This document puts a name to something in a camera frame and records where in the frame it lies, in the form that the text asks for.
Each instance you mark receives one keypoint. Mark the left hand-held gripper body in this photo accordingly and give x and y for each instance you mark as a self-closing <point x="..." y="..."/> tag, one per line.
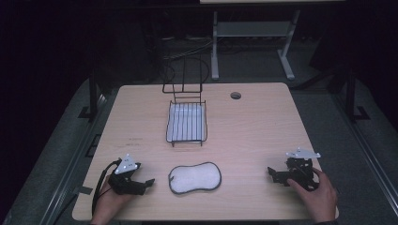
<point x="124" y="182"/>

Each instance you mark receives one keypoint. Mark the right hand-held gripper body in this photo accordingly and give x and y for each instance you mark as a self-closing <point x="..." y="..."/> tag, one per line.
<point x="301" y="172"/>

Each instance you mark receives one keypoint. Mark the white sponge with grey edge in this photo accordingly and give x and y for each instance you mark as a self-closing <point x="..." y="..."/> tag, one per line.
<point x="194" y="178"/>

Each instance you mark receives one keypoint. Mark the person's left hand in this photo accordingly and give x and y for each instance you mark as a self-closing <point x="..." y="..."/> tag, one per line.
<point x="108" y="203"/>

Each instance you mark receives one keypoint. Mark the person's right hand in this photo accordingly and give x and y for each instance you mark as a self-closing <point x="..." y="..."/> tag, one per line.
<point x="317" y="198"/>

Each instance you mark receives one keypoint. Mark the white ribbed drip tray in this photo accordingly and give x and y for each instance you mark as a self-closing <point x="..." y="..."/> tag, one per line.
<point x="186" y="122"/>

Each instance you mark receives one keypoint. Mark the white metal table frame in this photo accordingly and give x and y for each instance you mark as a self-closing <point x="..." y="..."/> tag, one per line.
<point x="253" y="28"/>

